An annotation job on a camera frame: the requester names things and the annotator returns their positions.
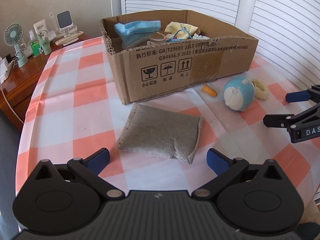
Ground patterned blue white sachet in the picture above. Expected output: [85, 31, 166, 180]
[192, 33, 210, 40]

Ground light blue face mask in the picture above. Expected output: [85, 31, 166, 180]
[114, 21, 166, 49]

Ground yellow cloth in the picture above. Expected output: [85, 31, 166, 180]
[164, 22, 201, 40]

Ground cream fluffy scrunchie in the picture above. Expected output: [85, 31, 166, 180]
[251, 79, 270, 100]

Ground pink white checkered tablecloth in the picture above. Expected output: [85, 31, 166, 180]
[16, 37, 319, 202]

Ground grey fabric pouch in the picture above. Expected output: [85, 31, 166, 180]
[117, 104, 203, 165]

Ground blue white round plush toy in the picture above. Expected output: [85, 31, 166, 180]
[222, 77, 255, 112]

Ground small orange object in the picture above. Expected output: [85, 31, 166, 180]
[201, 84, 217, 98]

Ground white louvered closet doors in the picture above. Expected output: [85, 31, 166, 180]
[110, 0, 319, 89]

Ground wooden side cabinet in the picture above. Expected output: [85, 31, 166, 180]
[0, 33, 92, 132]

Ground brown cardboard box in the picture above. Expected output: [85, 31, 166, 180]
[100, 10, 258, 105]

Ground white remote control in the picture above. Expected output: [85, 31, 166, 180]
[55, 31, 84, 46]

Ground green small box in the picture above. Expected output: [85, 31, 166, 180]
[29, 40, 42, 57]

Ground green tube bottle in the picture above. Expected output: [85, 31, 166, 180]
[37, 34, 52, 55]

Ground white phone stand with screen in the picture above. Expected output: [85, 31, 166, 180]
[56, 10, 73, 36]

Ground small green desk fan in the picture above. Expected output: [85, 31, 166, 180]
[4, 23, 28, 68]

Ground white charger with cable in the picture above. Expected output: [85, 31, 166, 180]
[1, 59, 24, 124]

